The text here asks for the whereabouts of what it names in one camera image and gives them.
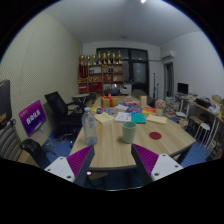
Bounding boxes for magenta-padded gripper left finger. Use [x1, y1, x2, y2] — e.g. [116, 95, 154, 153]
[44, 144, 96, 188]

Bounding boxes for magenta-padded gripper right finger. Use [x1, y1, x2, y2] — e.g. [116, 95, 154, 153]
[130, 143, 184, 186]

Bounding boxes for clear plastic water bottle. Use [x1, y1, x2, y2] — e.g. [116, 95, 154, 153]
[81, 106, 99, 146]

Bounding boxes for flat round red coaster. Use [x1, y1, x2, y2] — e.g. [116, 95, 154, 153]
[148, 131, 163, 141]

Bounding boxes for pale green cup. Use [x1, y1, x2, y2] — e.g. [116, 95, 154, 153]
[121, 121, 138, 145]

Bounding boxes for teal book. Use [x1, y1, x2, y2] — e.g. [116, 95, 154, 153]
[130, 112, 147, 125]

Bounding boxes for white book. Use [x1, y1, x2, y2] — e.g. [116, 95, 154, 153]
[114, 111, 133, 123]

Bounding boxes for beige notebook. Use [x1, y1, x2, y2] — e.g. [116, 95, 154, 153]
[94, 111, 116, 125]

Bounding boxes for black bag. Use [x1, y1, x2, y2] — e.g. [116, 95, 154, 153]
[20, 138, 51, 169]

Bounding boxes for blue colourful book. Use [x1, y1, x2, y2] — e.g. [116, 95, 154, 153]
[125, 106, 144, 114]

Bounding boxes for pink flowers in pot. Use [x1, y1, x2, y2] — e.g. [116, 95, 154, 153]
[154, 99, 167, 117]

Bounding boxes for black office chair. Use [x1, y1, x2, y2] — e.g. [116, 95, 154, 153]
[44, 91, 84, 138]

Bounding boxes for orange standing card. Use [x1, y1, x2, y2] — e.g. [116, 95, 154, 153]
[139, 95, 148, 108]

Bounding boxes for pink box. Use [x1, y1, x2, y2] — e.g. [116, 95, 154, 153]
[123, 100, 139, 108]

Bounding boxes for stack of books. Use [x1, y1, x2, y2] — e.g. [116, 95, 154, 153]
[164, 96, 183, 118]

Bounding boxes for purple sign board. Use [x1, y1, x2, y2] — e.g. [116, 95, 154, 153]
[18, 99, 47, 138]

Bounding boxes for small round side table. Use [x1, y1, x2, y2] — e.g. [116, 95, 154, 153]
[72, 93, 91, 109]

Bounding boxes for white round stool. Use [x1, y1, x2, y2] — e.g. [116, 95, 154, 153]
[194, 122, 212, 149]

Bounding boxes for yellow gift box red ribbon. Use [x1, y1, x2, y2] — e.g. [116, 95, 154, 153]
[100, 93, 120, 109]

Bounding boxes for grey striped chair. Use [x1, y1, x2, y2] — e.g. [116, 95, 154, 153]
[0, 121, 24, 161]

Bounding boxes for black tripod stand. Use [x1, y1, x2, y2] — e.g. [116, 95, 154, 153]
[152, 72, 160, 99]

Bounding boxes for cluttered wooden side desk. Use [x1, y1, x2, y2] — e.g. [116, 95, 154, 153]
[186, 93, 224, 158]

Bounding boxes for black computer monitor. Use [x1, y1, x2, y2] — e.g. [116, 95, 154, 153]
[176, 82, 190, 96]

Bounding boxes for wooden shelf unit with trophies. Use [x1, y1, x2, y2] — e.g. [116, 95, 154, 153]
[77, 50, 125, 94]

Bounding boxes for dark glass door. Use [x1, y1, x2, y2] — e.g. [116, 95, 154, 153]
[96, 47, 150, 98]

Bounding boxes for white wall air conditioner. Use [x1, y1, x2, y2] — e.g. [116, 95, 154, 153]
[160, 49, 176, 63]

